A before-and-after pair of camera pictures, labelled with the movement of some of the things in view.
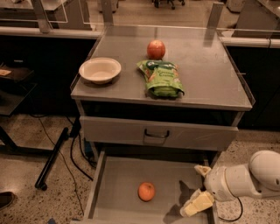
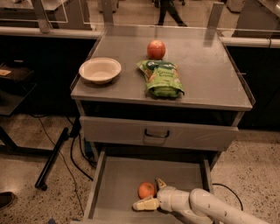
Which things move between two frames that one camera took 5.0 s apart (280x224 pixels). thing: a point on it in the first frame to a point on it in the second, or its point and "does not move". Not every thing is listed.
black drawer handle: x=157 y=136 does not move
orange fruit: x=146 y=191 does not move
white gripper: x=215 y=180 to x=165 y=198
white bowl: x=100 y=70 does not move
